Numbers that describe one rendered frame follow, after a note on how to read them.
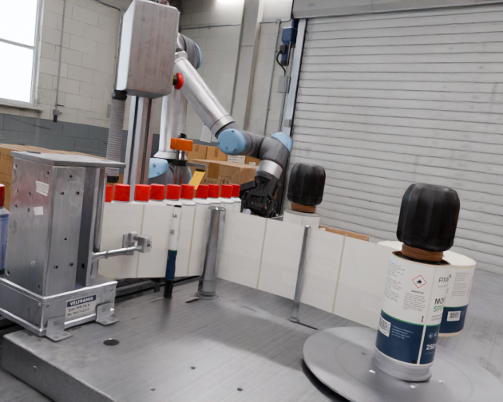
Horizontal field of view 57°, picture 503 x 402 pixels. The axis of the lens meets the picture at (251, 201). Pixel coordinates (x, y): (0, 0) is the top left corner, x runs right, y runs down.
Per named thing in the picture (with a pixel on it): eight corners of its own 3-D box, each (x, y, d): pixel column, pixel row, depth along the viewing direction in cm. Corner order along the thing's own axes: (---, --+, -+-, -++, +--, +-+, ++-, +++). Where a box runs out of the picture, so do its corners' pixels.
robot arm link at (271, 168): (256, 158, 143) (266, 171, 150) (251, 171, 142) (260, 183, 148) (277, 161, 139) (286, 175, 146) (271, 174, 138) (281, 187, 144)
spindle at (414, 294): (425, 388, 65) (461, 190, 62) (364, 366, 70) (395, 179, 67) (436, 367, 73) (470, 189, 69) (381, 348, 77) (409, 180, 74)
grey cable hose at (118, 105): (109, 183, 104) (119, 89, 101) (99, 181, 106) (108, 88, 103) (121, 183, 107) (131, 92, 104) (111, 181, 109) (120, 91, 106)
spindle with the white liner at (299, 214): (299, 297, 103) (319, 165, 100) (265, 286, 108) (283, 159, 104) (316, 289, 111) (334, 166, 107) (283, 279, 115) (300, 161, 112)
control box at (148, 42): (125, 88, 98) (134, -4, 96) (116, 92, 113) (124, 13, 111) (172, 96, 102) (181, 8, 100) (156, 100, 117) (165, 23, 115)
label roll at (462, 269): (376, 294, 113) (386, 237, 112) (464, 317, 105) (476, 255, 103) (357, 316, 95) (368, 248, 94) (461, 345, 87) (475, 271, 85)
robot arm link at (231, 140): (152, 10, 135) (251, 139, 129) (170, 21, 146) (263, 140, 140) (126, 38, 139) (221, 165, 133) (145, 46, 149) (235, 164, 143)
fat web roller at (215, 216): (207, 301, 93) (219, 210, 90) (190, 295, 95) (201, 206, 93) (221, 297, 96) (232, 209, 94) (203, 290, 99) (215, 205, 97)
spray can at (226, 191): (224, 259, 127) (234, 187, 125) (207, 257, 128) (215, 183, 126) (228, 255, 132) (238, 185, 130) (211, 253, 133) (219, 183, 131)
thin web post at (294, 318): (295, 324, 87) (310, 226, 84) (287, 321, 88) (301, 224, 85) (300, 321, 88) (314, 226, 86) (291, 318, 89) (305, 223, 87)
